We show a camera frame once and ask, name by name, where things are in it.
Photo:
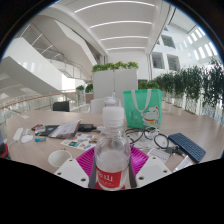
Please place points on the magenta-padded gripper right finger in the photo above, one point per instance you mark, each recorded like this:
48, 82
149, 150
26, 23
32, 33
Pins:
153, 170

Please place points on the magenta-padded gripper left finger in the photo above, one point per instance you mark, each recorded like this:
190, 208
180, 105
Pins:
71, 171

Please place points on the clear red-labelled water bottle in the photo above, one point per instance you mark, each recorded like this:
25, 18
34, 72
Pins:
111, 150

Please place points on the white printed card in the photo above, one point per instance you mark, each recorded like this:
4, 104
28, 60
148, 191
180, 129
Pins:
158, 155

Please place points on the white grid-pattern mug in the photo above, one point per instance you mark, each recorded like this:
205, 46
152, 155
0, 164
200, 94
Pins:
60, 158

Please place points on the clear plastic packet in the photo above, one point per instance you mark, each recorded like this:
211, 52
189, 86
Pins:
183, 163

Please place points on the colourful sticker sheet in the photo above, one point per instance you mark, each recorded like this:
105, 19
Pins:
80, 141

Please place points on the dark blue keyboard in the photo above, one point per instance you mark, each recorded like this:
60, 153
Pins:
187, 146

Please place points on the small teal marker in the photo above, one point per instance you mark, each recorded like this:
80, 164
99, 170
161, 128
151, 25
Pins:
40, 139

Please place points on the black power adapter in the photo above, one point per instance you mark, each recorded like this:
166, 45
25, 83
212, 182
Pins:
87, 127

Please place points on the black notebook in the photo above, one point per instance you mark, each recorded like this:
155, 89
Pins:
48, 130

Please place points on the white computer mouse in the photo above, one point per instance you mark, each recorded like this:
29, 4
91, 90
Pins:
26, 138

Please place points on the green cat-print tote bag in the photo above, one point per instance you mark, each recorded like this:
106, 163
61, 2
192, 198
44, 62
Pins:
141, 106

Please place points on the white power strip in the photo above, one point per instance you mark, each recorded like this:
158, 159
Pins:
17, 134

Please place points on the black office chair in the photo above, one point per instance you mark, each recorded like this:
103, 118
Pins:
61, 106

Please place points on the white chair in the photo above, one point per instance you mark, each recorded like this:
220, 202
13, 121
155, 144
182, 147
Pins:
96, 106

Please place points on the glass balustrade with wooden handrail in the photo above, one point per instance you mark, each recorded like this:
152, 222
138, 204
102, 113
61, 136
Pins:
33, 101

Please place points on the clear white-lidded shaker bottle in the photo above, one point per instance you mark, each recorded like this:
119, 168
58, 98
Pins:
110, 100

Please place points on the small potted plants by railing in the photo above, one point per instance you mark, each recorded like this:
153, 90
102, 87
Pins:
85, 88

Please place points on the wooden planter with plants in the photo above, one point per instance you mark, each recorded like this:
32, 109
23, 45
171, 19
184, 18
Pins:
148, 85

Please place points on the white cabinet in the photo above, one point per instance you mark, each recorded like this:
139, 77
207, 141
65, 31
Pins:
113, 85

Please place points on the row of green potted plants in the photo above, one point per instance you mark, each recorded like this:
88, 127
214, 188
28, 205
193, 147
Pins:
193, 85

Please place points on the green plants atop cabinet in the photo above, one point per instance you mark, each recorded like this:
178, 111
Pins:
115, 65

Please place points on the ceiling light strips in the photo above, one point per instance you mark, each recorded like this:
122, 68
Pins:
120, 23

